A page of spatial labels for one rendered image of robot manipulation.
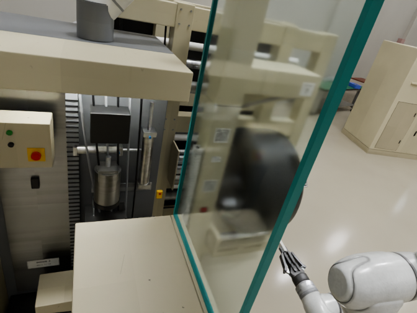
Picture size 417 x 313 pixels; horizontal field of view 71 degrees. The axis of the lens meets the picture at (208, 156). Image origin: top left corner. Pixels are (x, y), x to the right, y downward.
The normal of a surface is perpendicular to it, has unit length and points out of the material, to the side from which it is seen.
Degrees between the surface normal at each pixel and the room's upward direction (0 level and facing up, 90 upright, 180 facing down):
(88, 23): 90
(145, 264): 0
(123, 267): 0
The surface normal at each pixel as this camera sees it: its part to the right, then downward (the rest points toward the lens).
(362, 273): -0.14, -0.68
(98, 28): 0.45, 0.51
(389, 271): 0.18, -0.59
